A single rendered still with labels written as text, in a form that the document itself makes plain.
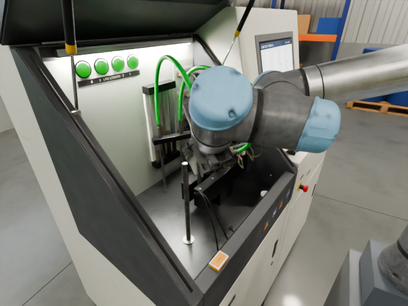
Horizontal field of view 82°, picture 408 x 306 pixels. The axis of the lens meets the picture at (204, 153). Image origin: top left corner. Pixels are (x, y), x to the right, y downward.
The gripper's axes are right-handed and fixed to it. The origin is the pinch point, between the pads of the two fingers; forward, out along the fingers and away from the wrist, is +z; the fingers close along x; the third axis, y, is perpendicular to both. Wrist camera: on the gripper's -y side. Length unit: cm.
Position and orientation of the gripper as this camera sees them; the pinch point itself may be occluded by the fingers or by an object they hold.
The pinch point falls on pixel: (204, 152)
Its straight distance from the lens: 61.6
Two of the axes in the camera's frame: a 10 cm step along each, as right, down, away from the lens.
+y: 3.5, 9.1, -2.3
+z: -0.4, 2.6, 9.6
